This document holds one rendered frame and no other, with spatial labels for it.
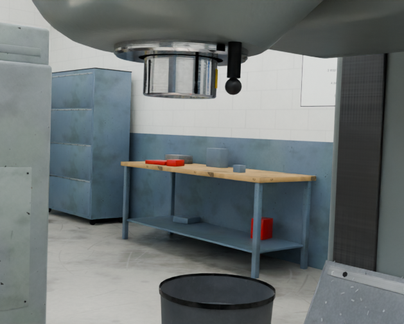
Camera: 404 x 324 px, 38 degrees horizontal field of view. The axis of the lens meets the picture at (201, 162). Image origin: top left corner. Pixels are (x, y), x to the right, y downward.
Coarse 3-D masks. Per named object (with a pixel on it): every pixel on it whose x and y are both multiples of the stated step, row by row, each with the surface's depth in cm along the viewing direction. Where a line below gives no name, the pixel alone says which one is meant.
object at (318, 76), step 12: (312, 60) 562; (324, 60) 551; (336, 60) 541; (312, 72) 562; (324, 72) 551; (336, 72) 541; (312, 84) 562; (324, 84) 551; (312, 96) 562; (324, 96) 551
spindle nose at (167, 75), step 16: (144, 64) 37; (160, 64) 36; (176, 64) 36; (192, 64) 36; (208, 64) 36; (144, 80) 37; (160, 80) 36; (176, 80) 36; (192, 80) 36; (208, 80) 36; (160, 96) 39; (176, 96) 40; (192, 96) 39; (208, 96) 37
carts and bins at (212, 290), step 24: (168, 288) 250; (192, 288) 260; (216, 288) 262; (240, 288) 259; (264, 288) 250; (168, 312) 227; (192, 312) 219; (216, 312) 216; (240, 312) 218; (264, 312) 225
